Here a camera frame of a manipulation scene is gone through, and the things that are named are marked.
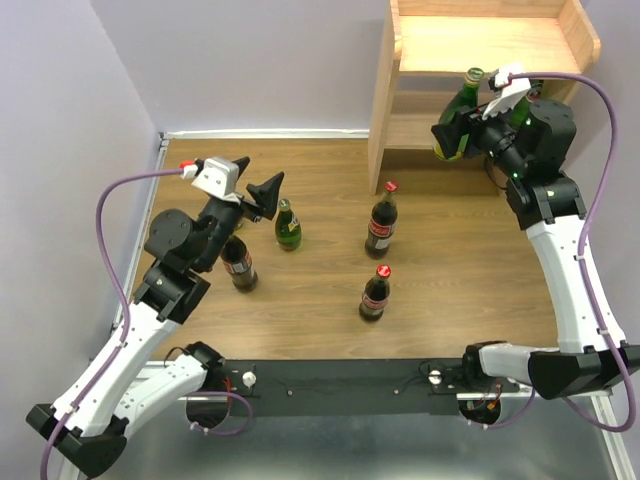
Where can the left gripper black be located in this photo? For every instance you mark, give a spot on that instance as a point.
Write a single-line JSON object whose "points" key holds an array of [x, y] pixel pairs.
{"points": [[266, 196]]}

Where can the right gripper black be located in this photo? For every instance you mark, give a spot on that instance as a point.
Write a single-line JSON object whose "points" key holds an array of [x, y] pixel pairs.
{"points": [[448, 134]]}

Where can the green bottle red-white label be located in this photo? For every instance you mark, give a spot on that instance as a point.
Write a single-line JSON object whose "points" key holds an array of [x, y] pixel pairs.
{"points": [[287, 227]]}

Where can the green bottle red-blue label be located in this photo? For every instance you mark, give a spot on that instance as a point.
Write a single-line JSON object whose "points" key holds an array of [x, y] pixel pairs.
{"points": [[518, 114]]}

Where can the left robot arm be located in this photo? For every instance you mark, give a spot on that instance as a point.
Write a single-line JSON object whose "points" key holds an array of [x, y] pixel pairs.
{"points": [[91, 423]]}

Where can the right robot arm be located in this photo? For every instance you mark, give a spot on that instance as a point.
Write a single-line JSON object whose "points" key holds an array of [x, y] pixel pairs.
{"points": [[592, 351]]}

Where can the wooden two-tier shelf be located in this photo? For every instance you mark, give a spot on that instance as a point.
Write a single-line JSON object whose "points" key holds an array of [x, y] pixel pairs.
{"points": [[445, 38]]}

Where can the cola bottle left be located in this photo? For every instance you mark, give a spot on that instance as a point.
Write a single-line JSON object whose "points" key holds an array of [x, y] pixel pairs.
{"points": [[238, 263]]}

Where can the cola bottle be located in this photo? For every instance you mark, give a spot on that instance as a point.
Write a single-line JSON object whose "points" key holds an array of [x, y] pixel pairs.
{"points": [[238, 263], [376, 294], [382, 222]]}

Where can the cola bottle centre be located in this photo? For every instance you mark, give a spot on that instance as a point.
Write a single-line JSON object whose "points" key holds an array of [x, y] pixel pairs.
{"points": [[382, 222]]}

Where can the cola bottle front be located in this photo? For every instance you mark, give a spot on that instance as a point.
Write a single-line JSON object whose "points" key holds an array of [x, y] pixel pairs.
{"points": [[376, 294]]}

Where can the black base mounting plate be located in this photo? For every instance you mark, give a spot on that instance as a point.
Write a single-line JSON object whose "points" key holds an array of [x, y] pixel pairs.
{"points": [[358, 387]]}

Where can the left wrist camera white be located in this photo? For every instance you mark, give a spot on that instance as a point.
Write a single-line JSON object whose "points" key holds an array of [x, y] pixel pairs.
{"points": [[218, 178]]}

